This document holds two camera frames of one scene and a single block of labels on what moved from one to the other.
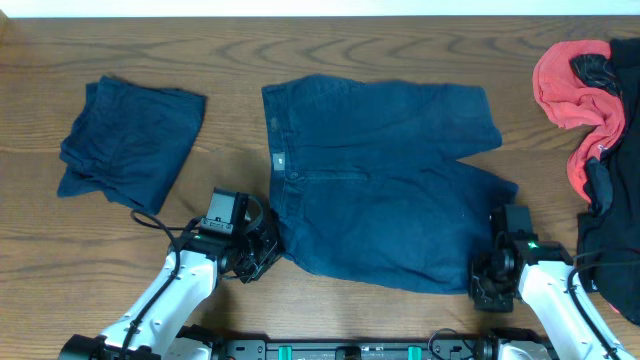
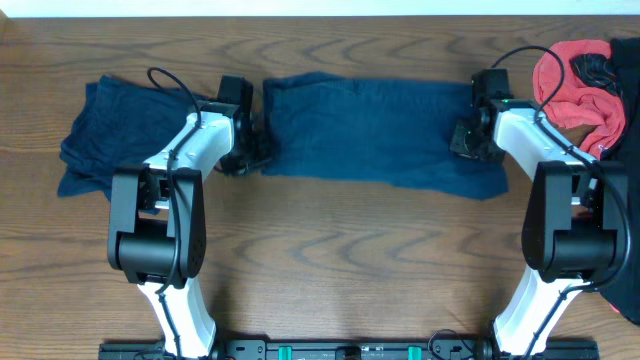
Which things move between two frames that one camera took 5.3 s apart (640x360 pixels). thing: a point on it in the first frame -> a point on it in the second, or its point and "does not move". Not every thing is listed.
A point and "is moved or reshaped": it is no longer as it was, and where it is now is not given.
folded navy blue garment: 127,141 does not move
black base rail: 485,343 does not move
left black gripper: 272,252 -> 263,143
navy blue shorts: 367,182 is moved or reshaped
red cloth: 570,102 does not move
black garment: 609,231 does not move
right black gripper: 482,302 -> 458,145
